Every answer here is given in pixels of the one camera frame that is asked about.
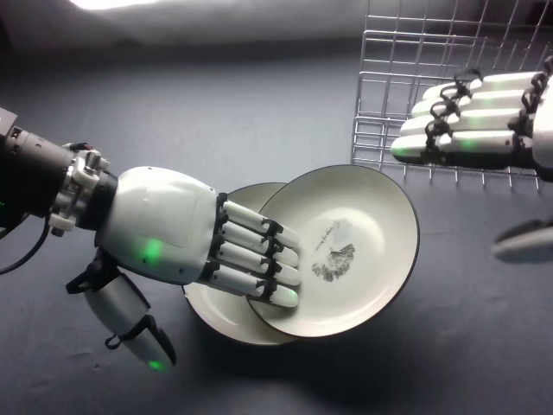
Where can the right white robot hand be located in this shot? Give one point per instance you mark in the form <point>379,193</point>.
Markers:
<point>475,129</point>

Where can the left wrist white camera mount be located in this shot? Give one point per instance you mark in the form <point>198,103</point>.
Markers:
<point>88,166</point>

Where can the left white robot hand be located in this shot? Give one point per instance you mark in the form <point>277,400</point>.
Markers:
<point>164,225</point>

